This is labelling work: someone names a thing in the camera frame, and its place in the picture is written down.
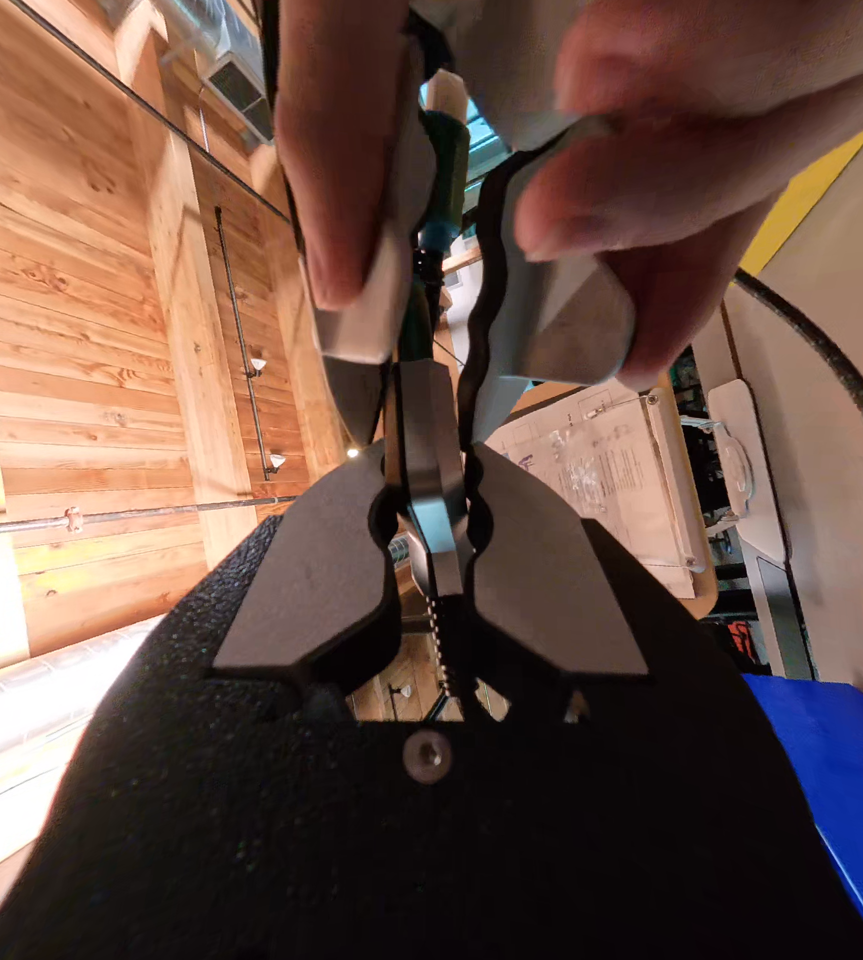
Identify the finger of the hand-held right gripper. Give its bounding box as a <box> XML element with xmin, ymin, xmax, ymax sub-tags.
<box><xmin>300</xmin><ymin>30</ymin><xmax>440</xmax><ymax>447</ymax></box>
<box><xmin>457</xmin><ymin>0</ymin><xmax>639</xmax><ymax>451</ymax></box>

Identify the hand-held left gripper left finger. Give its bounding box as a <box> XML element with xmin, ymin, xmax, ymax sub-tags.
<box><xmin>210</xmin><ymin>441</ymin><xmax>404</xmax><ymax>697</ymax></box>

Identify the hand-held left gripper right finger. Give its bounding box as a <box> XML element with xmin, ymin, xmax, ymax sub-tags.
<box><xmin>463</xmin><ymin>442</ymin><xmax>652</xmax><ymax>676</ymax></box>

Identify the black silver adapter hub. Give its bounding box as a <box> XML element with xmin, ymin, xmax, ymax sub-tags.
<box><xmin>382</xmin><ymin>360</ymin><xmax>478</xmax><ymax>601</ymax></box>

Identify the blue plastic bin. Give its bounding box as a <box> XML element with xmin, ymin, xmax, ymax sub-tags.
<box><xmin>742</xmin><ymin>673</ymin><xmax>863</xmax><ymax>960</ymax></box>

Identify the person's right hand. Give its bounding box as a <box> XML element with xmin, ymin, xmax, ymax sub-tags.
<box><xmin>274</xmin><ymin>0</ymin><xmax>863</xmax><ymax>391</ymax></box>

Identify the thin metal conduit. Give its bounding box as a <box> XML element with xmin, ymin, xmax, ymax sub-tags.
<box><xmin>214</xmin><ymin>206</ymin><xmax>275</xmax><ymax>481</ymax></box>

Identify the paper sign in acrylic holder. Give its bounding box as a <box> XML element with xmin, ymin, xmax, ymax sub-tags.
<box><xmin>484</xmin><ymin>378</ymin><xmax>706</xmax><ymax>601</ymax></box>

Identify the metal pipe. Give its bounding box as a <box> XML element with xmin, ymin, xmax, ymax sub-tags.
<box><xmin>0</xmin><ymin>495</ymin><xmax>298</xmax><ymax>543</ymax></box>

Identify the white stand base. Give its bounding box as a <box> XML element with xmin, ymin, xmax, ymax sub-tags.
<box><xmin>705</xmin><ymin>378</ymin><xmax>759</xmax><ymax>526</ymax></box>

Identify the ceiling air vent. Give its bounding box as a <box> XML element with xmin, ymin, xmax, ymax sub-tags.
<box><xmin>202</xmin><ymin>52</ymin><xmax>277</xmax><ymax>147</ymax></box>

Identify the yellow plastic bin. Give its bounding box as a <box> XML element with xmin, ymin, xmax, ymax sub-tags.
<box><xmin>739</xmin><ymin>82</ymin><xmax>863</xmax><ymax>279</ymax></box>

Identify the thin black rod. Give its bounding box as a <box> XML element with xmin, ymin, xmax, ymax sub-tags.
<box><xmin>7</xmin><ymin>0</ymin><xmax>292</xmax><ymax>224</ymax></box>

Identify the white insulated duct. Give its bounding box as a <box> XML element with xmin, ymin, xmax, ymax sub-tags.
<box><xmin>0</xmin><ymin>615</ymin><xmax>170</xmax><ymax>789</ymax></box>

